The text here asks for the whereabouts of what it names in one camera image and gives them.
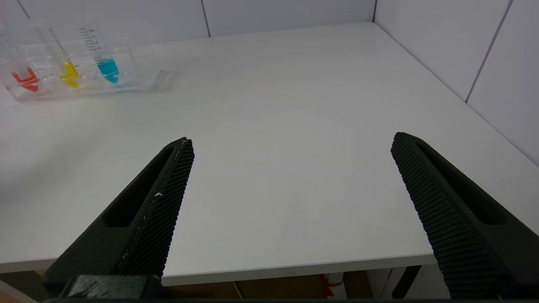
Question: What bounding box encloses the white and red small object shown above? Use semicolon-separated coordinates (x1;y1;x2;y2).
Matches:
323;273;344;298

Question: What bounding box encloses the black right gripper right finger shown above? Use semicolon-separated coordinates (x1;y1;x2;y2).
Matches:
390;132;539;300

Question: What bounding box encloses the clear plastic test tube rack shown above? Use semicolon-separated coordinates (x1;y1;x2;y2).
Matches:
0;36;163;103

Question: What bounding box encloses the test tube with red pigment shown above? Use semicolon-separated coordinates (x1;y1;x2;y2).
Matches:
0;25;40;92

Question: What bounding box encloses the black slanted bar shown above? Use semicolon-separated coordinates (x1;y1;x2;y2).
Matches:
392;265;422;299

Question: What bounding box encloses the test tube with blue pigment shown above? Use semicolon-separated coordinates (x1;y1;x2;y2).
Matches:
78;21;120;84

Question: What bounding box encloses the test tube with yellow pigment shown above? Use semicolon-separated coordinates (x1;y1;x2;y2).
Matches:
36;21;80;89

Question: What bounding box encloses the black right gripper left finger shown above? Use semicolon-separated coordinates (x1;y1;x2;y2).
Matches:
42;137;195;295

